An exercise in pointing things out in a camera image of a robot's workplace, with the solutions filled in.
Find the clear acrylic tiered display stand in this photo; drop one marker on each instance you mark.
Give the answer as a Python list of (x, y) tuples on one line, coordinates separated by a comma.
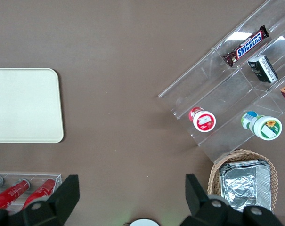
[(203, 77)]

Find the cream rectangular serving tray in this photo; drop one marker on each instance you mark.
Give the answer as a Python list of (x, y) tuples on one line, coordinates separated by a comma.
[(24, 106)]

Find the green white yogurt cup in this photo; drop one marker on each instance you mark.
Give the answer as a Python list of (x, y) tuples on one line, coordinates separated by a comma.
[(264, 126)]

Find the red cola bottle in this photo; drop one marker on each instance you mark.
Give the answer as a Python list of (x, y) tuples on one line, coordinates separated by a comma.
[(11, 193), (42, 190)]

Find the clear acrylic bottle rack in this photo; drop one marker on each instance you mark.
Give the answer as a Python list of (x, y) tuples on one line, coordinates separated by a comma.
[(58, 179)]

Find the aluminium foil food container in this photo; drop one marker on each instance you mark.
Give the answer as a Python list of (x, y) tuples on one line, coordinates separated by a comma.
[(241, 186)]

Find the red strawberry yogurt cup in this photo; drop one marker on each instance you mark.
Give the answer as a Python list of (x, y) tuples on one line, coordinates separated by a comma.
[(203, 121)]

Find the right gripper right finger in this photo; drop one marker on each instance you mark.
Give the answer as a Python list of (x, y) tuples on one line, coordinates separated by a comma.
[(198, 207)]

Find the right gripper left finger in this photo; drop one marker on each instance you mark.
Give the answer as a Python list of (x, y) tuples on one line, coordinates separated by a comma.
[(59, 200)]

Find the small black white box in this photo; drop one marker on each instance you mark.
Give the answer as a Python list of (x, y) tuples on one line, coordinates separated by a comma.
[(262, 69)]

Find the Snickers chocolate bar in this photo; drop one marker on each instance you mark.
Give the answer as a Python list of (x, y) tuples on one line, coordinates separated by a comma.
[(247, 47)]

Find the wicker basket holding foil containers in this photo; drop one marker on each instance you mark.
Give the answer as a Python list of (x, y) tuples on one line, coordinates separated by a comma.
[(214, 174)]

